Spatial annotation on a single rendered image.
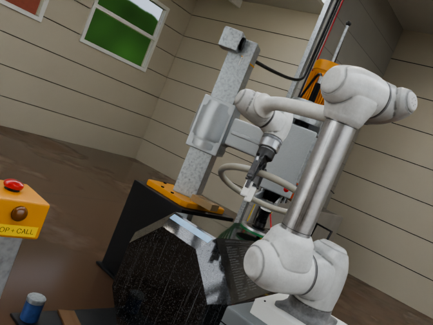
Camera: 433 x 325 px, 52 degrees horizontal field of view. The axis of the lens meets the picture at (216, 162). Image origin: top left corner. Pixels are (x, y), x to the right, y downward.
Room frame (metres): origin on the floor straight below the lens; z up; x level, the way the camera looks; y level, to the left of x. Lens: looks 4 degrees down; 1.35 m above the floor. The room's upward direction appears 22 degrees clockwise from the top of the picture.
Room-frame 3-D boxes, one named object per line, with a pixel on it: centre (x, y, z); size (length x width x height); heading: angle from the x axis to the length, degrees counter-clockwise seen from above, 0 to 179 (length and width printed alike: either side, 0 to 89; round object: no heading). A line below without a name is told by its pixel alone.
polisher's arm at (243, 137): (3.46, -0.07, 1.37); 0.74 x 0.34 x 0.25; 78
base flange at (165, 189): (3.50, 0.12, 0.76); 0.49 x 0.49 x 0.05; 49
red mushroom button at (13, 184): (0.89, 0.36, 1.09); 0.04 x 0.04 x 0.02
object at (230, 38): (3.40, 0.23, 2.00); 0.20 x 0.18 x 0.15; 49
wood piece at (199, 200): (3.30, -0.03, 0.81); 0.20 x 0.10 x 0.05; 57
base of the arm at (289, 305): (1.57, -0.51, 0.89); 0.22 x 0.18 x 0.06; 145
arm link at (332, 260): (1.55, -0.48, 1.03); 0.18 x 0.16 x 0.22; 121
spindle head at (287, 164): (2.80, -0.40, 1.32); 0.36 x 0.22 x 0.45; 169
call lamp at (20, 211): (0.85, 0.32, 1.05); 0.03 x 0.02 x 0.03; 139
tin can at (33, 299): (2.34, 0.62, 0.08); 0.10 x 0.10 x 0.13
